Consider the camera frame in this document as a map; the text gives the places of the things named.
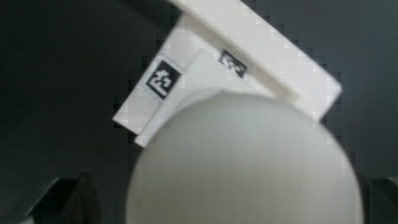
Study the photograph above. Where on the white lamp base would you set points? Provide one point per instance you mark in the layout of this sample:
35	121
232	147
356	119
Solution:
195	71

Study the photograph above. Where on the white lamp bulb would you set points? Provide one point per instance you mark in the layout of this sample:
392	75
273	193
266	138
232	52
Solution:
244	166

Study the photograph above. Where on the white right corner block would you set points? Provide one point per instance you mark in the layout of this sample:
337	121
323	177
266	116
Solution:
291	72

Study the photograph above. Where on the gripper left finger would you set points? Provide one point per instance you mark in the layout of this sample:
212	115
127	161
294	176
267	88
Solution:
61	202

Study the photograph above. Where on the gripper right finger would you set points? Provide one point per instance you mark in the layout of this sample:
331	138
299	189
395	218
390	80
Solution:
383	201

